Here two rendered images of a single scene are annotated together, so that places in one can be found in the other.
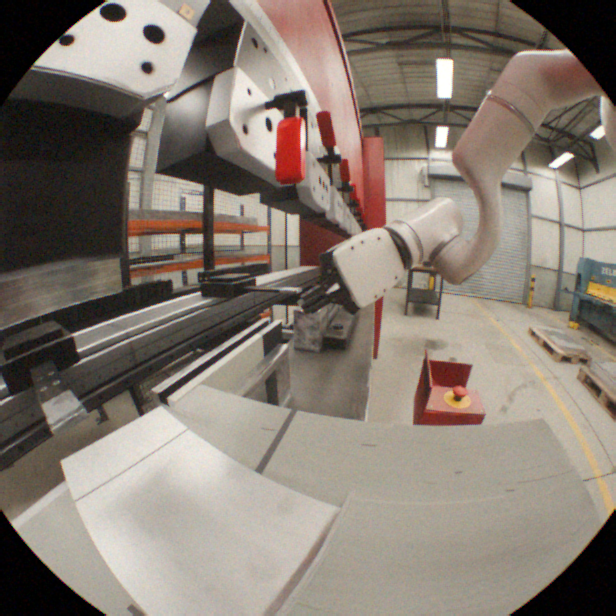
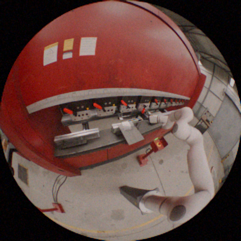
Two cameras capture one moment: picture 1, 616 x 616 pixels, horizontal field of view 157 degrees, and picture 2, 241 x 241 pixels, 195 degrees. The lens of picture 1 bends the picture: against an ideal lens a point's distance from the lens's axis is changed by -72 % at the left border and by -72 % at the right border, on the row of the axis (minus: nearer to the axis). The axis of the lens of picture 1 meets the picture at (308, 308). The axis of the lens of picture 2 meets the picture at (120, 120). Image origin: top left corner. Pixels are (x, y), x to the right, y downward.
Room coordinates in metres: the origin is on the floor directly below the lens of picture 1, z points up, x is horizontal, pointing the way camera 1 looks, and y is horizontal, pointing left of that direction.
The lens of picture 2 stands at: (-0.42, -0.23, 1.54)
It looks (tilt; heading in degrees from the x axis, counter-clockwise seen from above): 42 degrees down; 42
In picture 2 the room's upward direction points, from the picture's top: 11 degrees clockwise
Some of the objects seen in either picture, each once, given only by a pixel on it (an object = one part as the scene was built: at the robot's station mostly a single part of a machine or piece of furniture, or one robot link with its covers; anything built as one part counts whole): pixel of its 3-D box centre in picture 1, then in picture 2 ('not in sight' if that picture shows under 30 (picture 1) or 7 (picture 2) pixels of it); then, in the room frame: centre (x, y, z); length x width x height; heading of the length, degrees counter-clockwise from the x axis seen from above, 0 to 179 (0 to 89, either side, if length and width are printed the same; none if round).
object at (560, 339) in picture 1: (560, 338); (213, 178); (1.68, -3.92, 0.17); 0.99 x 0.63 x 0.05; 150
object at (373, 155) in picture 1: (343, 245); (182, 101); (2.28, -0.36, 1.15); 0.85 x 0.25 x 2.30; 73
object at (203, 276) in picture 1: (238, 270); not in sight; (0.91, 0.29, 1.02); 0.44 x 0.06 x 0.04; 163
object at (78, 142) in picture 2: not in sight; (73, 144); (-0.54, 0.24, 0.89); 0.30 x 0.05 x 0.03; 163
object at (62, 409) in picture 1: (40, 364); (117, 113); (0.09, 0.29, 1.01); 0.26 x 0.12 x 0.05; 73
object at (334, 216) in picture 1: (323, 192); (162, 100); (0.60, -0.04, 1.26); 0.15 x 0.09 x 0.17; 163
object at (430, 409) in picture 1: (448, 397); (159, 144); (0.40, -0.37, 0.75); 0.20 x 0.16 x 0.18; 156
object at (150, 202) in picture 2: not in sight; (158, 203); (-0.33, -0.58, 1.09); 0.19 x 0.19 x 0.18
